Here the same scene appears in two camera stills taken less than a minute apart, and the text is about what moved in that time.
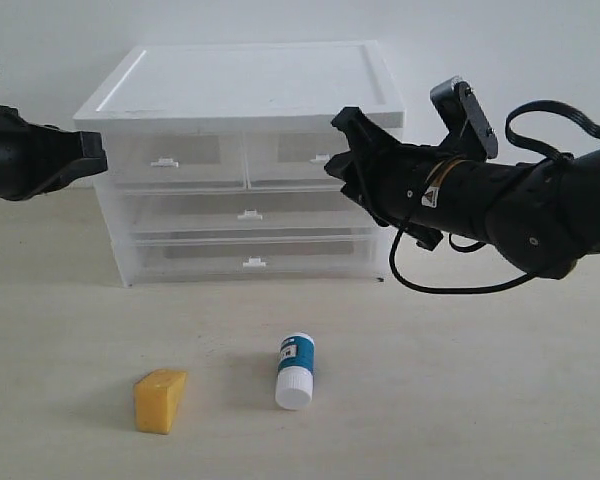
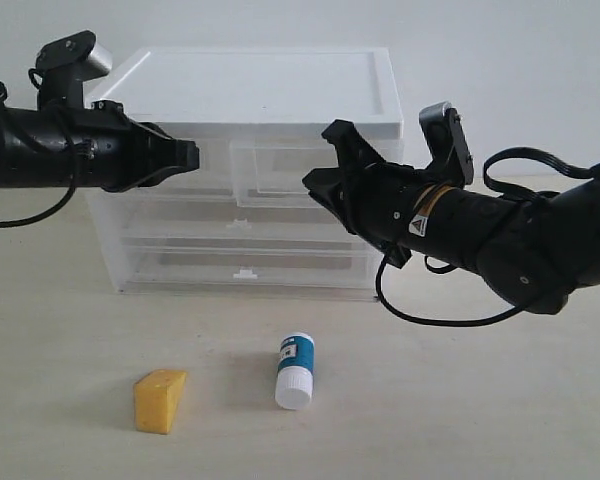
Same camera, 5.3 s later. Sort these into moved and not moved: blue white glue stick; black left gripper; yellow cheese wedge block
Moved: black left gripper
Not moved: yellow cheese wedge block; blue white glue stick
